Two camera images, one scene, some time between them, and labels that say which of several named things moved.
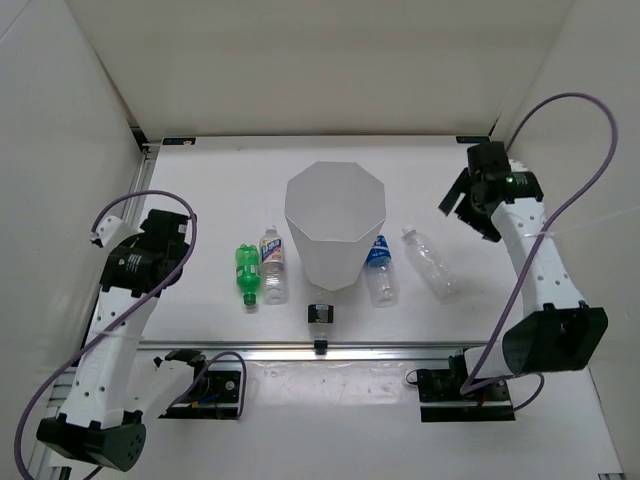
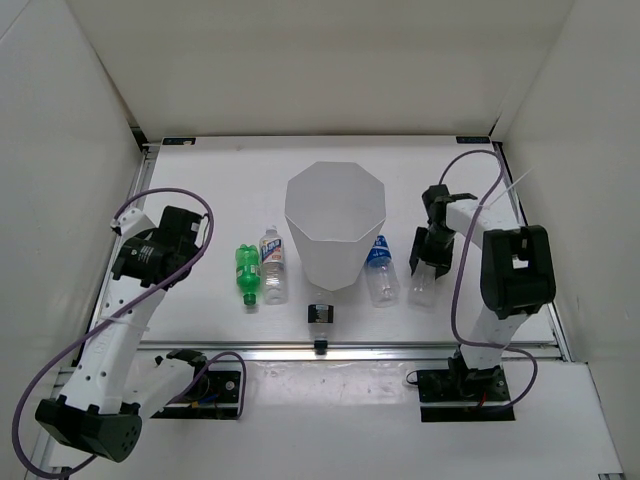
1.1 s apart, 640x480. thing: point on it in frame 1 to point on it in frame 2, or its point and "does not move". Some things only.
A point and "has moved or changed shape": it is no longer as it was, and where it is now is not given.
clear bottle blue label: (382, 276) does not move
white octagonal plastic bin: (334, 212) does not move
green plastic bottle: (248, 275) does not move
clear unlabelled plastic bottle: (432, 266) has moved or changed shape
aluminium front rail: (290, 351) does not move
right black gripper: (483, 225) to (442, 262)
